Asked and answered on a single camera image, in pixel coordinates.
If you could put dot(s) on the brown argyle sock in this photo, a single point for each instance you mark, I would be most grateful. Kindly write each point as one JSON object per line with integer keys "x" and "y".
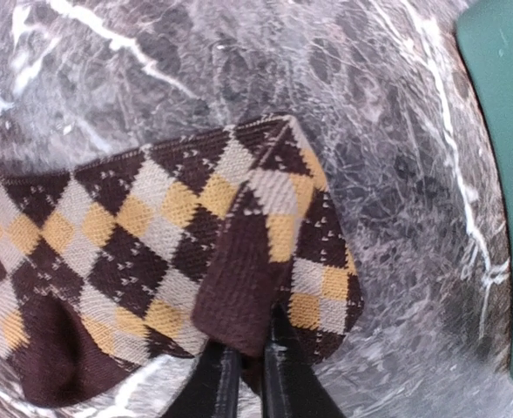
{"x": 166, "y": 247}

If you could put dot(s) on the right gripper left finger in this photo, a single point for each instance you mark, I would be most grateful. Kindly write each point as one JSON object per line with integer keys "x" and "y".
{"x": 212, "y": 390}

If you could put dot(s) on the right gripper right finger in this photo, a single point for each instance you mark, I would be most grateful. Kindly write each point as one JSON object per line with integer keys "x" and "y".
{"x": 289, "y": 386}

